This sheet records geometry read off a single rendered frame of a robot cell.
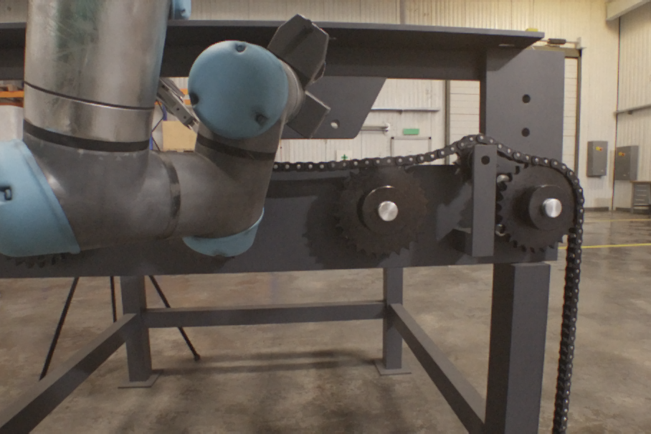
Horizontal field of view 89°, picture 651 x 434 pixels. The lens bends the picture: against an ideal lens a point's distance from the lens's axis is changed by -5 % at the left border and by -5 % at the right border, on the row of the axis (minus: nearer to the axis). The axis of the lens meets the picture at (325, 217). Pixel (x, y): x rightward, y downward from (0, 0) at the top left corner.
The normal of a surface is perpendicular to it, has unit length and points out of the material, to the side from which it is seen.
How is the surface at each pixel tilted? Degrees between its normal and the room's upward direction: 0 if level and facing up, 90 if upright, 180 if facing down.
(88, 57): 109
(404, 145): 90
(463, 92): 90
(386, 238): 90
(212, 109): 102
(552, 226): 90
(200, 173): 61
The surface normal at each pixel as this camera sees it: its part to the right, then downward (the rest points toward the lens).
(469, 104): 0.09, 0.10
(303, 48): -0.06, 0.30
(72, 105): 0.29, 0.39
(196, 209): 0.75, 0.38
